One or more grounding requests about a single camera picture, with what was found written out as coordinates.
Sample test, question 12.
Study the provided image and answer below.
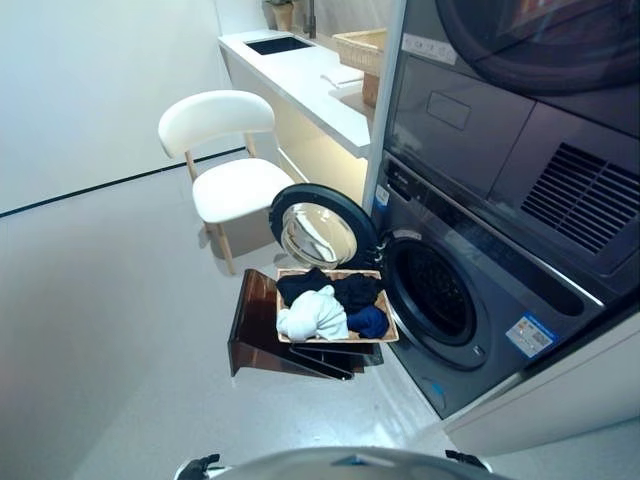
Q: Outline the round washing machine door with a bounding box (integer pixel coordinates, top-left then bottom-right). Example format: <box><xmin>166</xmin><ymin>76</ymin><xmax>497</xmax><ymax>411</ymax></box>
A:
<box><xmin>268</xmin><ymin>181</ymin><xmax>382</xmax><ymax>272</ymax></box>

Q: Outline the dark grey washing machine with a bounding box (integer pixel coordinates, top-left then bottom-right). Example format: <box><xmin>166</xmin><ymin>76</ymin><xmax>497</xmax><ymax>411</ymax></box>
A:
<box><xmin>372</xmin><ymin>152</ymin><xmax>609</xmax><ymax>420</ymax></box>

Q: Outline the black garment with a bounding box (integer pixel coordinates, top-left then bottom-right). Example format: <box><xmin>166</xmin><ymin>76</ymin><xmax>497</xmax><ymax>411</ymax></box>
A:
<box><xmin>276</xmin><ymin>266</ymin><xmax>382</xmax><ymax>317</ymax></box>

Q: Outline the white garment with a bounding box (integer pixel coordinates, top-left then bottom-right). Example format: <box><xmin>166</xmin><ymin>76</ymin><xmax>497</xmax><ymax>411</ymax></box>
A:
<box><xmin>276</xmin><ymin>285</ymin><xmax>349</xmax><ymax>341</ymax></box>

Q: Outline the wicker laundry basket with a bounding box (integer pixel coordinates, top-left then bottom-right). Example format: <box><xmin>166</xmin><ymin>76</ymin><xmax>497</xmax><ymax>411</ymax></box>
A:
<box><xmin>275</xmin><ymin>267</ymin><xmax>400</xmax><ymax>345</ymax></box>

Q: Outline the navy blue garment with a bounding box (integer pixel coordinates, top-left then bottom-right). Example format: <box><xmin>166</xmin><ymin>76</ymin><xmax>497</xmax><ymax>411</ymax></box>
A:
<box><xmin>346</xmin><ymin>305</ymin><xmax>390</xmax><ymax>339</ymax></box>

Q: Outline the brown glossy step stool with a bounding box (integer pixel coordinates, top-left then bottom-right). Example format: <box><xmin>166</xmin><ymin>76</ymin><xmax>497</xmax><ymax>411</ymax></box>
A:
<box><xmin>226</xmin><ymin>268</ymin><xmax>385</xmax><ymax>382</ymax></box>

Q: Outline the white chair with wooden legs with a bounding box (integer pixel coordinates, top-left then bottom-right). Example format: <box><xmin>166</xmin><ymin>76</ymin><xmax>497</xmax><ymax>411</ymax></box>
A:
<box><xmin>158</xmin><ymin>89</ymin><xmax>296</xmax><ymax>276</ymax></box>

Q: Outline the white counter cabinet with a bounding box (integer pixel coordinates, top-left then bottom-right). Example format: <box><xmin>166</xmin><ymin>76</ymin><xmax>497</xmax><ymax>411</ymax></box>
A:
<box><xmin>217</xmin><ymin>28</ymin><xmax>381</xmax><ymax>206</ymax></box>

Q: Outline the small brown wicker basket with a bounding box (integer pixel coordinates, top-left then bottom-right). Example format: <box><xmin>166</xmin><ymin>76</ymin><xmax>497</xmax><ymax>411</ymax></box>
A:
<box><xmin>361</xmin><ymin>71</ymin><xmax>384</xmax><ymax>108</ymax></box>

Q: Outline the white vertical cabinet panel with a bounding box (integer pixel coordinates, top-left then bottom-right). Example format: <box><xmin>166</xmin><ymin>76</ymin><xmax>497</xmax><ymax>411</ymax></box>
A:
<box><xmin>360</xmin><ymin>0</ymin><xmax>407</xmax><ymax>217</ymax></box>

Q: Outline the folded white towel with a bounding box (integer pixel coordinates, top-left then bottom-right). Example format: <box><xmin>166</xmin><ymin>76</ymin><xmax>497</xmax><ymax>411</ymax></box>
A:
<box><xmin>320</xmin><ymin>65</ymin><xmax>365</xmax><ymax>88</ymax></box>

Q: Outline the large woven storage basket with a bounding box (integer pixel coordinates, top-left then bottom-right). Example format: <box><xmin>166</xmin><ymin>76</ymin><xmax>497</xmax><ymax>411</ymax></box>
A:
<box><xmin>332</xmin><ymin>27</ymin><xmax>389</xmax><ymax>76</ymax></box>

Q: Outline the black rectangular sink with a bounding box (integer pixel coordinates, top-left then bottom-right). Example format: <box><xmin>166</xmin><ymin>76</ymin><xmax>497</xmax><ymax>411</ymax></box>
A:
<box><xmin>244</xmin><ymin>36</ymin><xmax>316</xmax><ymax>55</ymax></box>

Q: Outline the grey metal faucet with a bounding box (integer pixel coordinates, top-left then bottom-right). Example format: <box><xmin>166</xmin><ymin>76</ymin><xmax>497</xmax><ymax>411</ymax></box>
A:
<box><xmin>302</xmin><ymin>0</ymin><xmax>318</xmax><ymax>40</ymax></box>

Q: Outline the silver robot torso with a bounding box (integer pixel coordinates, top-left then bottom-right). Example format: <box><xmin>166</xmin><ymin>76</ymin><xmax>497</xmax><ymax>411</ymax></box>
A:
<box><xmin>174</xmin><ymin>446</ymin><xmax>501</xmax><ymax>480</ymax></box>

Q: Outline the energy label sticker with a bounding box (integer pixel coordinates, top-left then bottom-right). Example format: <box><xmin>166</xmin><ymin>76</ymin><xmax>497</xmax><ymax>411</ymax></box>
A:
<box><xmin>504</xmin><ymin>312</ymin><xmax>560</xmax><ymax>358</ymax></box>

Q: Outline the dark grey stacked dryer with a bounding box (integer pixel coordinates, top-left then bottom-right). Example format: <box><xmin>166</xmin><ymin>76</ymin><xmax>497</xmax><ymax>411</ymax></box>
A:
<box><xmin>383</xmin><ymin>0</ymin><xmax>640</xmax><ymax>281</ymax></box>

